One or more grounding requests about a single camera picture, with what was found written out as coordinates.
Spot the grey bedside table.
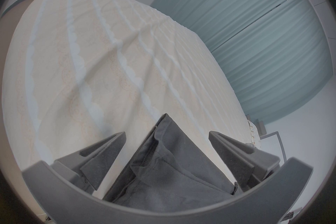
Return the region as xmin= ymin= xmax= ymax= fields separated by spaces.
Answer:
xmin=253 ymin=118 xmax=267 ymax=136

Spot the white printed pillow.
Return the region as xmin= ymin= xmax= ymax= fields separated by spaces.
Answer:
xmin=247 ymin=119 xmax=263 ymax=150

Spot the black T-shirt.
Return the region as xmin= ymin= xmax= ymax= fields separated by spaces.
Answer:
xmin=102 ymin=113 xmax=244 ymax=213

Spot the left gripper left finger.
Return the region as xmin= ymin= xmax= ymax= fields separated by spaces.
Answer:
xmin=51 ymin=132 xmax=126 ymax=193

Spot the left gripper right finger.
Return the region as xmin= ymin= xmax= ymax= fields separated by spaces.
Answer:
xmin=209 ymin=131 xmax=281 ymax=190

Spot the bed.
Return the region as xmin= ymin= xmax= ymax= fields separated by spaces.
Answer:
xmin=1 ymin=0 xmax=288 ymax=202

